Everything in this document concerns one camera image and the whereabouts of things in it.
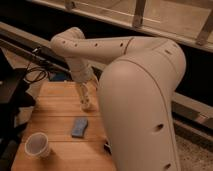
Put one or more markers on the black equipment at left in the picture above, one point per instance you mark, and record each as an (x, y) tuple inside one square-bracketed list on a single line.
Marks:
[(13, 95)]

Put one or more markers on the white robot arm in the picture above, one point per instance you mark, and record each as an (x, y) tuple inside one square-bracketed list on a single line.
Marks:
[(134, 94)]

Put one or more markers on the wooden railing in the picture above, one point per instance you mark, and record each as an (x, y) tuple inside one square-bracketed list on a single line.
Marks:
[(189, 22)]

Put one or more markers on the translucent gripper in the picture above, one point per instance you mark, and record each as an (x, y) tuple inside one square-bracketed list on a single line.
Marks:
[(88, 88)]

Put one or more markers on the white plastic cup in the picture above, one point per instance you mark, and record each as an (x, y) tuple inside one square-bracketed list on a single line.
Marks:
[(37, 145)]

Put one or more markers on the blue sponge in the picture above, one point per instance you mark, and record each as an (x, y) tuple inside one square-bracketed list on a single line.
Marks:
[(79, 126)]

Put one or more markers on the clear plastic bottle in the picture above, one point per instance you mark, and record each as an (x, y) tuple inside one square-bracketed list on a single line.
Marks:
[(85, 101)]

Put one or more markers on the black white striped block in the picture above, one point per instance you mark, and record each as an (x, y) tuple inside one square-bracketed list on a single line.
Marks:
[(107, 147)]

